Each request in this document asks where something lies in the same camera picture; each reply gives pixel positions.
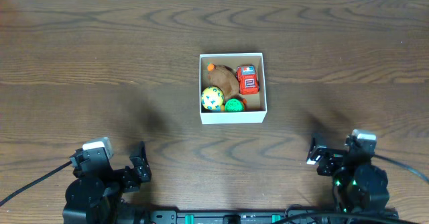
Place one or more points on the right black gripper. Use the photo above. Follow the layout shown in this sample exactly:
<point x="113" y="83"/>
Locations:
<point x="335" y="157"/>

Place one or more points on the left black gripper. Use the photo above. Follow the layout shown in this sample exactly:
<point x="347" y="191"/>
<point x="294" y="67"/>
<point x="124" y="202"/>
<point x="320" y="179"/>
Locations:
<point x="118" y="176"/>

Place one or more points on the white cardboard box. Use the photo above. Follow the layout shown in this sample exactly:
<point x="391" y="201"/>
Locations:
<point x="256" y="107"/>

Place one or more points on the green round toy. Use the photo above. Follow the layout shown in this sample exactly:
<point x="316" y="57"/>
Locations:
<point x="234" y="105"/>

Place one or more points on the yellow ball with blue marks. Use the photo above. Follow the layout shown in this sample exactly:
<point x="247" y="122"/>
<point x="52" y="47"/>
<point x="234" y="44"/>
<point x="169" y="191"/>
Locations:
<point x="212" y="98"/>

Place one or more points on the red toy truck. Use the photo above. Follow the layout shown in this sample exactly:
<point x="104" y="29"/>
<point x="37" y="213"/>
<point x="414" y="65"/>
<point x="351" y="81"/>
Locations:
<point x="248" y="81"/>

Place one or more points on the brown plush toy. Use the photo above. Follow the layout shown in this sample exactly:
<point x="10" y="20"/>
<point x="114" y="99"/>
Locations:
<point x="220" y="76"/>

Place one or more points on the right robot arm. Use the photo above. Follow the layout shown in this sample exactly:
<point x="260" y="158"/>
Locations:
<point x="357" y="185"/>

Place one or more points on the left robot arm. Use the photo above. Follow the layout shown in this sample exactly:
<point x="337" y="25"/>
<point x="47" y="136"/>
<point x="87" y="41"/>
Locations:
<point x="96" y="194"/>

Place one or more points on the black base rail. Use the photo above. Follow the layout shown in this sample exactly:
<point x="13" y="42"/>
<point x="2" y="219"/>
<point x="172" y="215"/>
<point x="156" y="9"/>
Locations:
<point x="245" y="217"/>

